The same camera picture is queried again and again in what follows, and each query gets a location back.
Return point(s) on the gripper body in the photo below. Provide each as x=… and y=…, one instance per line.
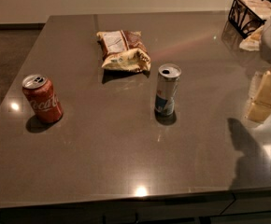
x=261, y=106

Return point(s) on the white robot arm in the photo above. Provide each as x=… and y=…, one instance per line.
x=265, y=48

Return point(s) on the red coca-cola can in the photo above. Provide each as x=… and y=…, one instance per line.
x=40, y=94

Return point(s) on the white paper napkin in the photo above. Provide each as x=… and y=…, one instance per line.
x=252, y=42

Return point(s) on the black wire napkin holder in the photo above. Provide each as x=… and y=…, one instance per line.
x=248, y=15

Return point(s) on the crumpled brown chip bag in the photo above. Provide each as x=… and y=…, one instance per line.
x=124, y=51

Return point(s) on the silver blue redbull can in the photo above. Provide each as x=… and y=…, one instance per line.
x=167, y=85

